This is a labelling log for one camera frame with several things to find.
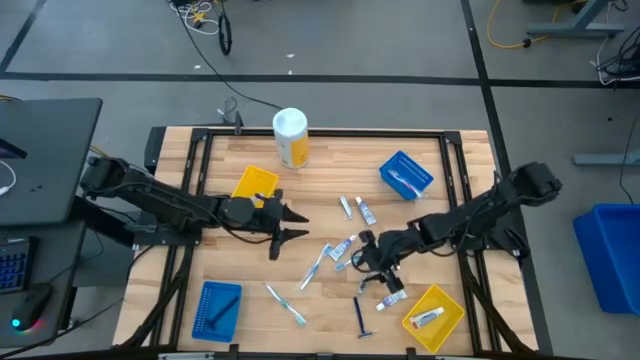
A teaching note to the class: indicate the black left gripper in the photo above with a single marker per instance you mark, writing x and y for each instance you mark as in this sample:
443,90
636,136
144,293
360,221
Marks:
266,215

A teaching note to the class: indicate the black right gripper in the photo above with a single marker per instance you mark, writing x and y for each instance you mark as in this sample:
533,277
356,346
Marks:
387,252

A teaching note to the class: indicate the small silver toothpaste tube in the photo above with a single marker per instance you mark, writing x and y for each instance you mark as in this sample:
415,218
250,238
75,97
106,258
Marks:
362,286
346,207

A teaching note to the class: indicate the blue toothbrush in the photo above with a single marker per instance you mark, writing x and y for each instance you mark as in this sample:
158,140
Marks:
315,265
345,263

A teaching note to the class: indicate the white and red toothpaste tube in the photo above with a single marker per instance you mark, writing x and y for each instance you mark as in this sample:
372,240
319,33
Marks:
426,318

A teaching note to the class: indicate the pink toothbrush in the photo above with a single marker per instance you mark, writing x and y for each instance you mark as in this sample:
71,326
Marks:
405,182

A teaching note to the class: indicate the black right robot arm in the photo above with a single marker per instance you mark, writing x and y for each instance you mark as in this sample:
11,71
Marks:
475,215

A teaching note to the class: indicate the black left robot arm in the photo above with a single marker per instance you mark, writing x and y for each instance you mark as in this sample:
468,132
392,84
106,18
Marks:
160,202

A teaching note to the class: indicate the white and blue toothpaste tube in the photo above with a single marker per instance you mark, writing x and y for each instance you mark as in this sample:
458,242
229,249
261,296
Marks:
391,299
342,248
366,211

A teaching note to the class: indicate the yellow plastic basket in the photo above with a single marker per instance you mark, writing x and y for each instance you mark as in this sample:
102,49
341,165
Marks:
252,180
442,332

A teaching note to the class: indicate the green and white toothbrush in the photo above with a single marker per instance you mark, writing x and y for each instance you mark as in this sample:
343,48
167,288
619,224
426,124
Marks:
286,305

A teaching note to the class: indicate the white and yellow wipes canister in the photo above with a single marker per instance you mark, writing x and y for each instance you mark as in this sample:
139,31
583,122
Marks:
291,137

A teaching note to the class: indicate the blue plastic basket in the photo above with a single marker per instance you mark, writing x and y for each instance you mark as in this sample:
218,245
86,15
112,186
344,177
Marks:
407,167
216,320

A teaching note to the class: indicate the large blue plastic bin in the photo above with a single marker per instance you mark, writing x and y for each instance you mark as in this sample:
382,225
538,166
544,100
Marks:
612,255

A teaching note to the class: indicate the black desk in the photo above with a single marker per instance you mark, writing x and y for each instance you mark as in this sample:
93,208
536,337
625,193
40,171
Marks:
50,160

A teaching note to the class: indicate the grey desk foot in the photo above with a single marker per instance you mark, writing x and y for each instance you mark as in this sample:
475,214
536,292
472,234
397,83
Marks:
607,159

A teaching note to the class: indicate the black computer mouse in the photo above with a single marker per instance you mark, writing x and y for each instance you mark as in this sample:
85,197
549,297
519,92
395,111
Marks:
32,305

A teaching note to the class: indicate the black keyboard with blue light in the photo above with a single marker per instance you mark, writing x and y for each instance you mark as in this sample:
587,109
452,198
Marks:
14,265

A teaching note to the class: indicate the black monitor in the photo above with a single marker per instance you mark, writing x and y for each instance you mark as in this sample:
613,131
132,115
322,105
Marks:
11,148

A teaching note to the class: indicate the grey desk leg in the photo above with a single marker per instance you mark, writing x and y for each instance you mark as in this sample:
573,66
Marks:
580,27

